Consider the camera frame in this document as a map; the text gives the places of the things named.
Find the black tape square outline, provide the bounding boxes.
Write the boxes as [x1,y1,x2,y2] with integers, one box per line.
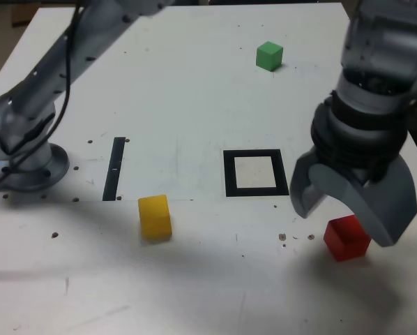
[222,149,290,198]

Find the yellow cube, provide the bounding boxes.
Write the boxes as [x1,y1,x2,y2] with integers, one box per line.
[137,194,173,241]

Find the green cube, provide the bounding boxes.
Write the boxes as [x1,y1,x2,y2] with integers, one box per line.
[255,40,285,73]

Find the black tape strip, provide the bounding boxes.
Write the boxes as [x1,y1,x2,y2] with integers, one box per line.
[102,136,126,202]

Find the red cube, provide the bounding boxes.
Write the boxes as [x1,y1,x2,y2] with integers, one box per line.
[323,214,372,262]

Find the brown cardboard box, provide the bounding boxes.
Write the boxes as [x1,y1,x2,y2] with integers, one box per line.
[11,5,38,27]

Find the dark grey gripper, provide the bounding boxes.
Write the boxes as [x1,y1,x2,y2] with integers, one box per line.
[289,151,417,248]

